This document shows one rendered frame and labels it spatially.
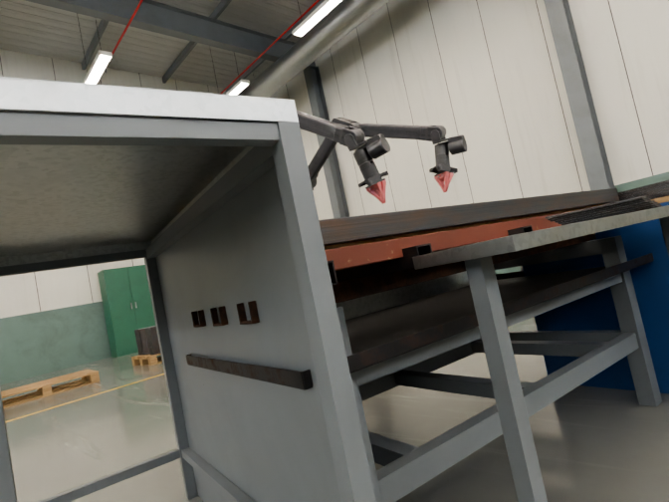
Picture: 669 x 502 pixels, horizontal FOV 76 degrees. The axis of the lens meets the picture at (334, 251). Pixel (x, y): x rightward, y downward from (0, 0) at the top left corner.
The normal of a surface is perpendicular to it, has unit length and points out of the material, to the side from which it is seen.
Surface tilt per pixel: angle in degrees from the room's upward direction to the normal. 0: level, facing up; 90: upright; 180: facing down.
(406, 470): 90
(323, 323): 90
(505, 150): 90
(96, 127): 90
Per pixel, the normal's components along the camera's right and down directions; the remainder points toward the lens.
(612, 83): -0.72, 0.11
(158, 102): 0.55, -0.16
